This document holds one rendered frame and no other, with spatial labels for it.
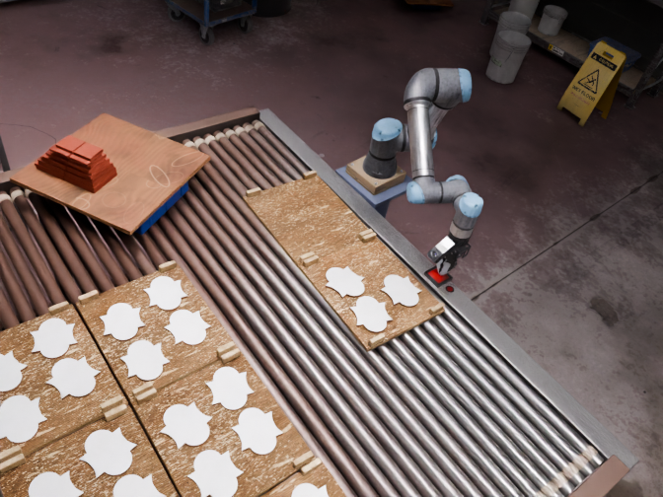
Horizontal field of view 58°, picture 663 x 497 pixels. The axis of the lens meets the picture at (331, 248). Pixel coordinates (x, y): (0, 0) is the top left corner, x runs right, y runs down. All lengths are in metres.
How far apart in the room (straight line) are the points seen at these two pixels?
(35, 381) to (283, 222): 1.00
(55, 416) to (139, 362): 0.26
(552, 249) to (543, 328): 0.69
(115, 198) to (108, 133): 0.39
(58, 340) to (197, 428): 0.51
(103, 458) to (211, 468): 0.28
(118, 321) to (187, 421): 0.41
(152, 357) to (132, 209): 0.56
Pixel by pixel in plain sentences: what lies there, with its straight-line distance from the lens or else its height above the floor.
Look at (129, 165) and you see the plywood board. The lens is 2.37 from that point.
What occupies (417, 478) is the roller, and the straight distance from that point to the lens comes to 1.80.
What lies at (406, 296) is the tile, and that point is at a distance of 2.12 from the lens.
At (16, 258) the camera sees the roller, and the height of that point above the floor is 0.92.
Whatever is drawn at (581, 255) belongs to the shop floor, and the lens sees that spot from 4.15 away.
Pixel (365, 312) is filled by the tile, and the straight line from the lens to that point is 2.03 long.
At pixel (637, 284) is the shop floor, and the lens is 4.19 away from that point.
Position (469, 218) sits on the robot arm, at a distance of 2.03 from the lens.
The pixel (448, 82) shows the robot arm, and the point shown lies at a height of 1.50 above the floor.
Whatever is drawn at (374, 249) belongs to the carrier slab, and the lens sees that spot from 2.25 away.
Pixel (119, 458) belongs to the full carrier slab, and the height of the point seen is 0.95.
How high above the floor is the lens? 2.50
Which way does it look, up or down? 45 degrees down
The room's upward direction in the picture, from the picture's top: 12 degrees clockwise
